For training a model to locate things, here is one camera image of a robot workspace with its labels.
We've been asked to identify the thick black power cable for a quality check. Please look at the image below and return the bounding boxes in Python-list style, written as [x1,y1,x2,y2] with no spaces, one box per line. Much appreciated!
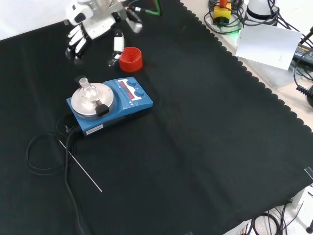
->
[63,126,93,235]

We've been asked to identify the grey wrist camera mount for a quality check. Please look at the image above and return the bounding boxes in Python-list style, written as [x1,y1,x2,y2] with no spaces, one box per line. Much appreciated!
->
[123,10,144,34]

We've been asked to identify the black cables under bench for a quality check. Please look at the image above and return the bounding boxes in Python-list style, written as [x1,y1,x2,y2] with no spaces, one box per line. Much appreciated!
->
[241,204,301,235]

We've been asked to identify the small black clip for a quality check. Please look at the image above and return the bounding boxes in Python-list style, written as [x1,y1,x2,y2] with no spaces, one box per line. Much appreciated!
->
[95,103,110,117]

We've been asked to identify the blue base heater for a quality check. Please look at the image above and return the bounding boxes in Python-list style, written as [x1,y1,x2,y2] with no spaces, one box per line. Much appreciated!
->
[66,77,154,138]

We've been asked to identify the clear round-bottom glass flask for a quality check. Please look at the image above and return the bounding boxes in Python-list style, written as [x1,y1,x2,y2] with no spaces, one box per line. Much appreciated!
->
[78,77,99,104]

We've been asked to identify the red stepped flask ring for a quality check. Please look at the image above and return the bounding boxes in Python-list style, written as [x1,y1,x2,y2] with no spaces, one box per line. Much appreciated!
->
[119,47,143,73]

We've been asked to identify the black bench cloth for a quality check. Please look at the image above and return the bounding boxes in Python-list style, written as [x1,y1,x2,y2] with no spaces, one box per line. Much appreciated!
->
[0,0,313,235]

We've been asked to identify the black cables bundle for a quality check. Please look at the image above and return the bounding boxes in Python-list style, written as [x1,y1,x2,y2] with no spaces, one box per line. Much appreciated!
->
[203,0,246,34]

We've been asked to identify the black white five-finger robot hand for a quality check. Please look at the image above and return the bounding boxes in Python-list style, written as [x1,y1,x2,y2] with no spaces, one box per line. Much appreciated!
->
[64,0,128,67]

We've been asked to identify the black power adapter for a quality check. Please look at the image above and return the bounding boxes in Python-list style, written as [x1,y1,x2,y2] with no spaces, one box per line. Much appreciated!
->
[291,42,313,66]

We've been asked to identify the pale white board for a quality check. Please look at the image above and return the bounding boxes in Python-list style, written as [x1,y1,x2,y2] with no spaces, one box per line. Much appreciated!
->
[235,23,303,71]

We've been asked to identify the thin metal probe rod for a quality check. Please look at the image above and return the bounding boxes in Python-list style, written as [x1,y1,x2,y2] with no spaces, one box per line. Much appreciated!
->
[58,139,103,193]

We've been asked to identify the white bench leg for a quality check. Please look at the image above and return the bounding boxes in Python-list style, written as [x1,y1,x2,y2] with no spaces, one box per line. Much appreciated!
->
[290,183,313,214]

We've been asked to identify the green cable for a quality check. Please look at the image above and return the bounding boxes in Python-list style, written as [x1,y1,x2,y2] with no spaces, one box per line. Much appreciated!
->
[135,0,162,17]

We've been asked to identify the thin black looped cable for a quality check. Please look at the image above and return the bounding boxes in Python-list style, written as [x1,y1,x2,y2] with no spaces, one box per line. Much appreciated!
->
[25,115,79,176]

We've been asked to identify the yellow stop button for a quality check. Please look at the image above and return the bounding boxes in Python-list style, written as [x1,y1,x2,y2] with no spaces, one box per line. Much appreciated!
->
[213,0,232,25]

